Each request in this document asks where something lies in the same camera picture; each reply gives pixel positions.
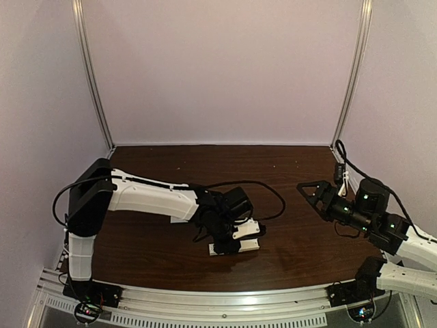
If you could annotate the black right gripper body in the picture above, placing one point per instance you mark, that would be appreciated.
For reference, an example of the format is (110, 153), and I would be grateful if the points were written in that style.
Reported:
(326, 198)

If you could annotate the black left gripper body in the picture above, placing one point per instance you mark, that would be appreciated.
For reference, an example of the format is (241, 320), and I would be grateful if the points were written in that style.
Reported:
(224, 246)

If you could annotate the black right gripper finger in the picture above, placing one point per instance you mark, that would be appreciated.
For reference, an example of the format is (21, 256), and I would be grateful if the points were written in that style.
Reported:
(312, 195)
(316, 185)

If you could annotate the white remote control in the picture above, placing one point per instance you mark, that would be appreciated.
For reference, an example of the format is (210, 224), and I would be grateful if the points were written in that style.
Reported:
(246, 245)

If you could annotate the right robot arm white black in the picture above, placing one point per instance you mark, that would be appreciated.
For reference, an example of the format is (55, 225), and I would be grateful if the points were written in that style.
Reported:
(389, 232)

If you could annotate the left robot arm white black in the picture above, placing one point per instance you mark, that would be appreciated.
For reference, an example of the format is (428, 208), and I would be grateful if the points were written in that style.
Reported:
(102, 188)

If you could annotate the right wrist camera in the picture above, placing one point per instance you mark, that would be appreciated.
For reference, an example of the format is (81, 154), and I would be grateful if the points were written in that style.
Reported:
(341, 179)

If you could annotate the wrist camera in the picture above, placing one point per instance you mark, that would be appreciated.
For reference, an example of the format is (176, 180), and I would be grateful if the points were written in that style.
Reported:
(248, 228)
(341, 179)

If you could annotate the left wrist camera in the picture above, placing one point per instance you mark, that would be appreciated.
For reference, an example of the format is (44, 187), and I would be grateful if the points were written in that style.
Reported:
(248, 228)

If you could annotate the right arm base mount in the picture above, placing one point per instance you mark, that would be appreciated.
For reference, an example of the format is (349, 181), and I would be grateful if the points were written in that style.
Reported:
(359, 298)

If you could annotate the front aluminium rail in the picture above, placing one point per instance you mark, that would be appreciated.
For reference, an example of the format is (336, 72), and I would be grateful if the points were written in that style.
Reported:
(147, 307)

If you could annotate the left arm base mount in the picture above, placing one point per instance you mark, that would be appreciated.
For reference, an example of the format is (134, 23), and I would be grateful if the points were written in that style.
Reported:
(92, 297)

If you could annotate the right aluminium frame post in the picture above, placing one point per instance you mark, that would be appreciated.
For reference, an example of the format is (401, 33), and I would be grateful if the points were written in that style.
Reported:
(357, 60)

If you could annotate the aluminium frame post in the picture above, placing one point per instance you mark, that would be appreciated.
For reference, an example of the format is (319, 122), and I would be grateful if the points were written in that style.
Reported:
(79, 18)
(357, 60)

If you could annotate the left aluminium frame post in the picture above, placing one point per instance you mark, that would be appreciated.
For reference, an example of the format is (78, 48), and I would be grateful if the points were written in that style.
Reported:
(79, 18)

